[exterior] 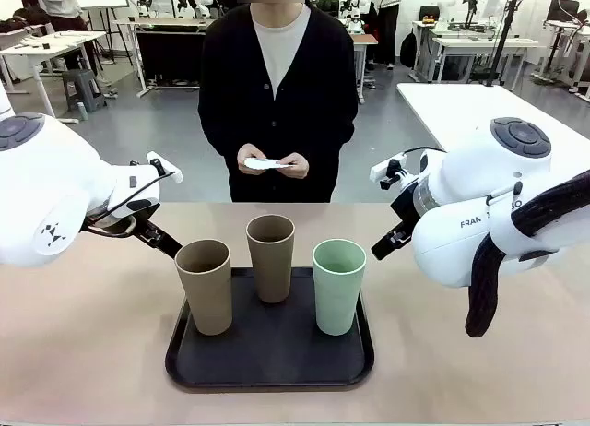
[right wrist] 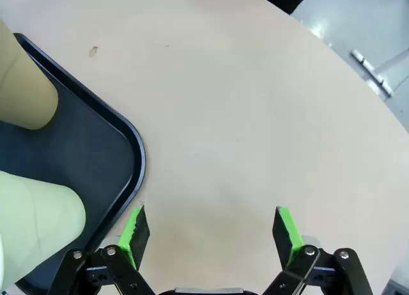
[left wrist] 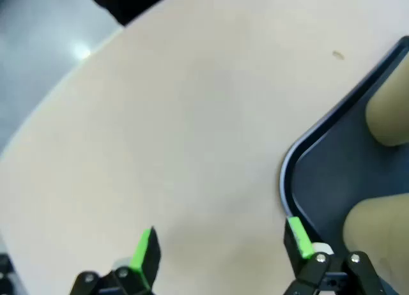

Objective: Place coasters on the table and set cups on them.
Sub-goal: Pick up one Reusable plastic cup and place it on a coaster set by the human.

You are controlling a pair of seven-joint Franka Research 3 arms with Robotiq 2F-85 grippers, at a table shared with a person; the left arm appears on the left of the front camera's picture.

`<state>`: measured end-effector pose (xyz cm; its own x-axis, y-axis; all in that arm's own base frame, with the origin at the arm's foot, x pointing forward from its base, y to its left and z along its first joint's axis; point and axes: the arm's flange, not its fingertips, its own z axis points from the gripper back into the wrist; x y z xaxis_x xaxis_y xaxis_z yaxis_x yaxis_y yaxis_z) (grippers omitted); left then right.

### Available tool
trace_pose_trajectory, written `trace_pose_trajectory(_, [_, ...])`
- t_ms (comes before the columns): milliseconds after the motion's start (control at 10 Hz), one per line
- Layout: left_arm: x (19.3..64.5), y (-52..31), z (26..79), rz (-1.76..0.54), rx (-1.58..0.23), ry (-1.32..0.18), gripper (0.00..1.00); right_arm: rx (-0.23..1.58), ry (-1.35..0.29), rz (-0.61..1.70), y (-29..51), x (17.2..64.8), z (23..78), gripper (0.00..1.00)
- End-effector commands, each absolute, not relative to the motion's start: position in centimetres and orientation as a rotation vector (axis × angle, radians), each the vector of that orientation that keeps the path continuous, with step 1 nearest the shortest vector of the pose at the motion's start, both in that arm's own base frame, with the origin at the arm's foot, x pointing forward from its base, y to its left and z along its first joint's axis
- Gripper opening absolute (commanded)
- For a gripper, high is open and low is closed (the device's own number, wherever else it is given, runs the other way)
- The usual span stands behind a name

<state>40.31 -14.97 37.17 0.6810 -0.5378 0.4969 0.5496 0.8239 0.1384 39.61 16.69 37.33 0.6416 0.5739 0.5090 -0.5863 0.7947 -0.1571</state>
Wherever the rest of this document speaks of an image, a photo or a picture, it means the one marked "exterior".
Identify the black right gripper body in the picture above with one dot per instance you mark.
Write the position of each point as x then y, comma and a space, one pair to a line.
396, 239

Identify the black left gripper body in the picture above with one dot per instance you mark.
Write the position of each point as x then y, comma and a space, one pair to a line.
159, 239

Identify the light tan tall cup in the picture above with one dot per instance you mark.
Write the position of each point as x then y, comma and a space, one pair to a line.
207, 297

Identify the pale green tall cup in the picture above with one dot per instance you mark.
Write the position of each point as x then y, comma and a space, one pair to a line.
338, 301

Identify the dark brown tall cup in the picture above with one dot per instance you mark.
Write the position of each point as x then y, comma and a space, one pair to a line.
272, 269

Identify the white scalloped paper coaster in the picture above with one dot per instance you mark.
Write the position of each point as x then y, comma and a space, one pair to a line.
269, 163

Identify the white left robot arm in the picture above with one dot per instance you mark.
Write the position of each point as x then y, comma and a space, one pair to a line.
46, 177

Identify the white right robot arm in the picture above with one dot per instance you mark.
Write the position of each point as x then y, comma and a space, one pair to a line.
461, 241

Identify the person's left forearm black sleeve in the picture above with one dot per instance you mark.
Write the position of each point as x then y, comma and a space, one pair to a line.
334, 140

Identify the person's right forearm black sleeve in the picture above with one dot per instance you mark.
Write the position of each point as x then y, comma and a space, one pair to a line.
216, 135

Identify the person's left hand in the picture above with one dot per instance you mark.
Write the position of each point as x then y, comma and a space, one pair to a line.
297, 165

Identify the person's right hand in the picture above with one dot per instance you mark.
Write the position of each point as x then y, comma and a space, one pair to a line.
246, 151

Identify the large white table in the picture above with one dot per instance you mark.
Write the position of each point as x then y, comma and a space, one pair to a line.
451, 108

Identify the small bottle on floor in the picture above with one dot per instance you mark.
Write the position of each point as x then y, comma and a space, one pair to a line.
82, 111

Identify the black plastic tray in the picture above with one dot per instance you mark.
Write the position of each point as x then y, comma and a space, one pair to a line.
276, 352

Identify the grey plastic stool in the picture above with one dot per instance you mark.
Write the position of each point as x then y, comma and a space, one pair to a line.
83, 89

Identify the person torso black cardigan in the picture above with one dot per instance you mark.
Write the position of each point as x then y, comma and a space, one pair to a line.
230, 75

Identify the desk with black panel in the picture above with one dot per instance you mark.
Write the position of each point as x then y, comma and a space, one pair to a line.
166, 52

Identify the black backpack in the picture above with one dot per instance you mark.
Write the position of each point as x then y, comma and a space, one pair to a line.
408, 50

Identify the small brown top desk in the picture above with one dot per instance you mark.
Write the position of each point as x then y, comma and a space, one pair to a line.
364, 41

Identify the person in black trousers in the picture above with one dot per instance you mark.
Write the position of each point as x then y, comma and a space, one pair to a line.
387, 29

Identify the long white lab desk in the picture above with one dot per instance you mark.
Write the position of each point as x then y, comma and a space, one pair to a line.
475, 43

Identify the black tripod stand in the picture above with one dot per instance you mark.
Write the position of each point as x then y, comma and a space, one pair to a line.
500, 43

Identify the white desk with clutter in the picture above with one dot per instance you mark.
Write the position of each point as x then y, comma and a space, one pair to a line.
46, 45

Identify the person in grey hoodie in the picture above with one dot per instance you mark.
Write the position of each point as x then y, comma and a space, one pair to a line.
60, 2

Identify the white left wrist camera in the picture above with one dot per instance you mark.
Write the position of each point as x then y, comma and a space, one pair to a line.
163, 168

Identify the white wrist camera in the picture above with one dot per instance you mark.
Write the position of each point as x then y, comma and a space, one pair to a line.
385, 168
163, 168

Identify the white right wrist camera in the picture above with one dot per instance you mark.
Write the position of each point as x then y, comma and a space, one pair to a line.
385, 168

